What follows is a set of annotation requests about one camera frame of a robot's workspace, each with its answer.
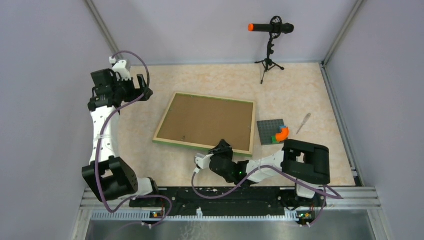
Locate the green wooden picture frame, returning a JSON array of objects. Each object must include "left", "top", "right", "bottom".
[{"left": 152, "top": 91, "right": 257, "bottom": 158}]

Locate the clear handled screwdriver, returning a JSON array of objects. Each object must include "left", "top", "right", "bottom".
[{"left": 296, "top": 113, "right": 312, "bottom": 135}]

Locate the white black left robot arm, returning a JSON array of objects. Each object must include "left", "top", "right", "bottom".
[{"left": 81, "top": 68, "right": 154, "bottom": 202}]

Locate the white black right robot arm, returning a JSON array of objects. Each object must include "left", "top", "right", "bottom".
[{"left": 206, "top": 139, "right": 331, "bottom": 206}]

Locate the grey studded baseplate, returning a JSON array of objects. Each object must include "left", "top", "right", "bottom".
[{"left": 256, "top": 118, "right": 285, "bottom": 146}]

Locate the green small brick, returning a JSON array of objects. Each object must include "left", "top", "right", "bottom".
[{"left": 271, "top": 135, "right": 280, "bottom": 144}]

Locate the orange curved brick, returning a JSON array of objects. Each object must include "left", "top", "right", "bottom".
[{"left": 275, "top": 127, "right": 290, "bottom": 142}]

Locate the black tripod stand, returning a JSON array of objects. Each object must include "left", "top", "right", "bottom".
[{"left": 255, "top": 33, "right": 285, "bottom": 85}]

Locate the black microphone orange tip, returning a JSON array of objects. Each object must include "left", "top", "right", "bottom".
[{"left": 247, "top": 23, "right": 295, "bottom": 35}]

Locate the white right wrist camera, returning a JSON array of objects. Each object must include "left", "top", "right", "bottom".
[{"left": 194, "top": 153, "right": 213, "bottom": 174}]

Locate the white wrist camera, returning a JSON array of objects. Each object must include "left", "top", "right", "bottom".
[
  {"left": 109, "top": 56, "right": 132, "bottom": 81},
  {"left": 194, "top": 153, "right": 213, "bottom": 174}
]

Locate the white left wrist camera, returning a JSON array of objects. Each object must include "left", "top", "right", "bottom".
[{"left": 109, "top": 56, "right": 132, "bottom": 81}]

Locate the brown frame backing board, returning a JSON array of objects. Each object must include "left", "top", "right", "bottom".
[{"left": 156, "top": 94, "right": 255, "bottom": 153}]

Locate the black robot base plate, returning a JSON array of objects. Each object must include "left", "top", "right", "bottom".
[{"left": 129, "top": 187, "right": 324, "bottom": 217}]

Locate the white cable duct strip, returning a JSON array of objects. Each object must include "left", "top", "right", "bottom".
[{"left": 90, "top": 208, "right": 299, "bottom": 222}]

